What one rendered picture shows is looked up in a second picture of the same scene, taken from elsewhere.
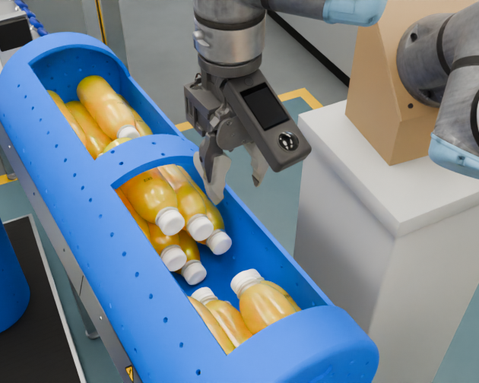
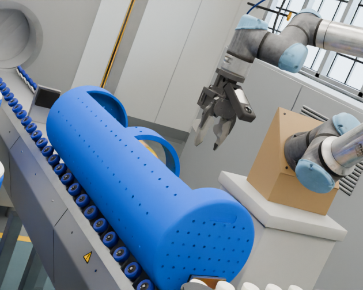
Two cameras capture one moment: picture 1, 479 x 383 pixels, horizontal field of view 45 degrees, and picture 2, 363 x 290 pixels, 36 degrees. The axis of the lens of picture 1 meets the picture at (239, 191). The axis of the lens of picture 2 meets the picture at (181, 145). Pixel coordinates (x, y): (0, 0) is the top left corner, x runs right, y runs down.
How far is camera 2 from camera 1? 0.96 m
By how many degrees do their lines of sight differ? 31
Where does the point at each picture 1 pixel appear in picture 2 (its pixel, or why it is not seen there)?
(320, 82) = not seen: hidden behind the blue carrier
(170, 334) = (161, 183)
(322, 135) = (233, 180)
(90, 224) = (117, 148)
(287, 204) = not seen: outside the picture
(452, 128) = (309, 155)
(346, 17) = (287, 63)
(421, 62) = (297, 145)
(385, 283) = (248, 267)
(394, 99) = (279, 161)
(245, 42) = (243, 67)
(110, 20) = not seen: hidden behind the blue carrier
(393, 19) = (287, 128)
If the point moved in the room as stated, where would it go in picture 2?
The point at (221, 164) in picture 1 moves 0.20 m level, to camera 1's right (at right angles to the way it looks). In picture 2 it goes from (210, 121) to (280, 149)
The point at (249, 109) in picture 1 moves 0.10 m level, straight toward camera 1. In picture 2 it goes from (235, 93) to (237, 99)
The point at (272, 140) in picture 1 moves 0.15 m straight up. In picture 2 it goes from (242, 106) to (266, 49)
